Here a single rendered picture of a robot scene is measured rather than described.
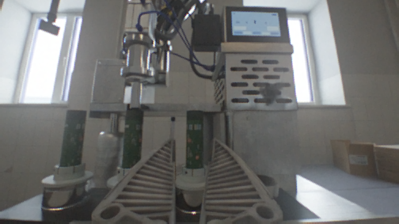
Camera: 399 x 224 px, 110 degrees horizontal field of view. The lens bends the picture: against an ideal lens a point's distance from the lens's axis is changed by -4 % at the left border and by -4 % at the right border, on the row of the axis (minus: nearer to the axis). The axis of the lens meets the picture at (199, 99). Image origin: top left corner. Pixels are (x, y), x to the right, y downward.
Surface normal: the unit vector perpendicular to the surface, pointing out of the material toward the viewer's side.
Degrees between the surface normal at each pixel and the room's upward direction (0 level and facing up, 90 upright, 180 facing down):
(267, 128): 90
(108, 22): 90
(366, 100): 90
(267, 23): 90
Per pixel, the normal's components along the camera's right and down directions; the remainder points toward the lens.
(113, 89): 0.01, -0.17
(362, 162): -0.36, -0.16
